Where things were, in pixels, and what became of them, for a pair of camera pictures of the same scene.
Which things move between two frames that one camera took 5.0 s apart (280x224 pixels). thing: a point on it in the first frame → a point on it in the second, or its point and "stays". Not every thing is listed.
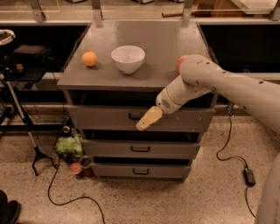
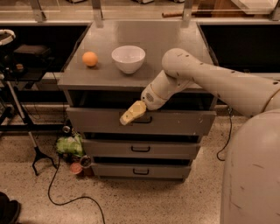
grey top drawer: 124,118 stays
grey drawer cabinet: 114,75 stays
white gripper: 164,104 → 152,98
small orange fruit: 89,59 stays
